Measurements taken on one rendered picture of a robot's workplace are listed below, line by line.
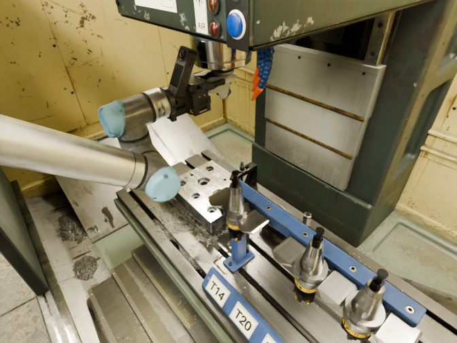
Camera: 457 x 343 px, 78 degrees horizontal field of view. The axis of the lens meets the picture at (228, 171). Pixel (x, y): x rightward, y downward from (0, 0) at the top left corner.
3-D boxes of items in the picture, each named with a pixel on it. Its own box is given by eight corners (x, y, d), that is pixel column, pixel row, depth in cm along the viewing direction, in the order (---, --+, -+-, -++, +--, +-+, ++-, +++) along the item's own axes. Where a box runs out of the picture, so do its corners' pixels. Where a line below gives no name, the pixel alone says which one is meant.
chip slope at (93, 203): (106, 267, 127) (86, 227, 111) (62, 192, 168) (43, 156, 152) (250, 180, 171) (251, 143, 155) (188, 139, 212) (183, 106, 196)
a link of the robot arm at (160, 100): (137, 88, 68) (154, 97, 63) (154, 82, 70) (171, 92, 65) (145, 116, 73) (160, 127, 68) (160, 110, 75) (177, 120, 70)
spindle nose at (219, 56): (264, 62, 74) (266, 9, 67) (212, 75, 67) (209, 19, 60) (229, 50, 85) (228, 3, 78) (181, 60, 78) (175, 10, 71)
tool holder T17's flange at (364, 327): (388, 319, 49) (392, 312, 47) (366, 341, 46) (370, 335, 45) (356, 291, 53) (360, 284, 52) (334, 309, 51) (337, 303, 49)
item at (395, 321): (400, 369, 42) (402, 367, 42) (367, 340, 46) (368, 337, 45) (421, 336, 46) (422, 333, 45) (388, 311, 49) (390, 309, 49)
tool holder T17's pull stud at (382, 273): (384, 286, 44) (392, 273, 42) (377, 292, 43) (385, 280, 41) (374, 278, 45) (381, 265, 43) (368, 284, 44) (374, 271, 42)
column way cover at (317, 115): (343, 194, 118) (379, 69, 86) (260, 148, 147) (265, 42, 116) (349, 189, 120) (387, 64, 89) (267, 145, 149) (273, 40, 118)
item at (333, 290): (336, 313, 49) (337, 311, 49) (311, 291, 53) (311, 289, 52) (358, 288, 53) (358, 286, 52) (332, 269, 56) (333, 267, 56)
